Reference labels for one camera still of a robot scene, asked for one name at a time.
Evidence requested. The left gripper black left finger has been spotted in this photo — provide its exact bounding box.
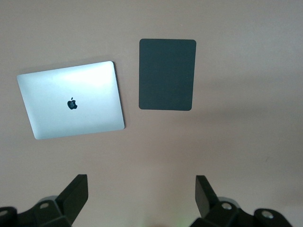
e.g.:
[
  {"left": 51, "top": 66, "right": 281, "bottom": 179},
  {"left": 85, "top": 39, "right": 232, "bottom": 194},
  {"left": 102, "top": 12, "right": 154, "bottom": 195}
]
[{"left": 18, "top": 174, "right": 89, "bottom": 227}]

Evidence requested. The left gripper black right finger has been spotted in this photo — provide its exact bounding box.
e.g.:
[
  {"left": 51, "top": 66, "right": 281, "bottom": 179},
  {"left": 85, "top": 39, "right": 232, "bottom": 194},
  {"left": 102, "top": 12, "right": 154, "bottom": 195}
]
[{"left": 190, "top": 175, "right": 255, "bottom": 227}]

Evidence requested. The silver closed laptop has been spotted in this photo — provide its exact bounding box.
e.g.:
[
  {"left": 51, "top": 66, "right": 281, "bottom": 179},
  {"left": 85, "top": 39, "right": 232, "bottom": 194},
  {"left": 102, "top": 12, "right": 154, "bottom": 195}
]
[{"left": 16, "top": 61, "right": 125, "bottom": 140}]

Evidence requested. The black rectangular mouse pad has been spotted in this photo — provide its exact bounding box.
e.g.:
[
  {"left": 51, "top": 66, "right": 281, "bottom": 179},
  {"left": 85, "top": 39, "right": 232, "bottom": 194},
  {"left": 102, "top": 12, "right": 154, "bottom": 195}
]
[{"left": 138, "top": 38, "right": 197, "bottom": 112}]

